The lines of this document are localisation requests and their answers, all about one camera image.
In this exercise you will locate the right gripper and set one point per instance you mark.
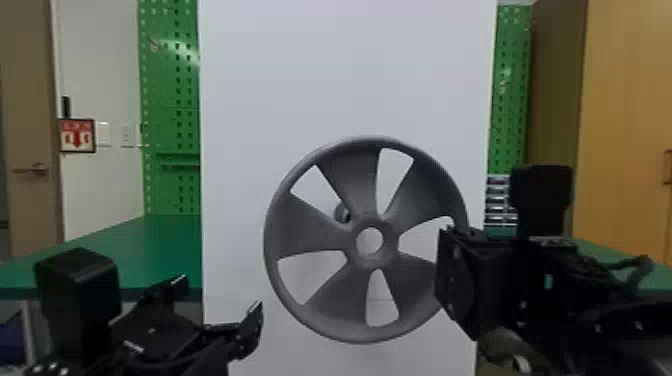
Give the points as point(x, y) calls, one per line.
point(540, 283)

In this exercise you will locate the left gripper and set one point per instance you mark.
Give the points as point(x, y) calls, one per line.
point(168, 362)

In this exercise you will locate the grey wheel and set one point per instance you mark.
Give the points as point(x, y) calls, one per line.
point(315, 231)

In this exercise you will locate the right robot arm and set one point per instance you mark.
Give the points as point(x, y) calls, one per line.
point(609, 336)

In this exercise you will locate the grey peg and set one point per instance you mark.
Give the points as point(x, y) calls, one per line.
point(342, 213)

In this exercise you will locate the wooden cupboard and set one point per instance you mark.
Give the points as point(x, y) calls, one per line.
point(619, 120)

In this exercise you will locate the white panel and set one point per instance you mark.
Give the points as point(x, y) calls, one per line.
point(341, 78)

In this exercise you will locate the beige door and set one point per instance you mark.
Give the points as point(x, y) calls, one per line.
point(29, 131)

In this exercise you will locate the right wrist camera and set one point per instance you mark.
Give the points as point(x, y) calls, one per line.
point(540, 199)

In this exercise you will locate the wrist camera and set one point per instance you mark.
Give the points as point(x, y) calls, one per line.
point(540, 199)
point(78, 294)

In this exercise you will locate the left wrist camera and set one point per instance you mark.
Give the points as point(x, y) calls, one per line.
point(78, 294)

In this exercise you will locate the white wall switch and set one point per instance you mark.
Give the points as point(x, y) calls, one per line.
point(104, 134)
point(128, 136)

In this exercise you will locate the red wall sign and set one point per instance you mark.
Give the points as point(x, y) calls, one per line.
point(76, 135)

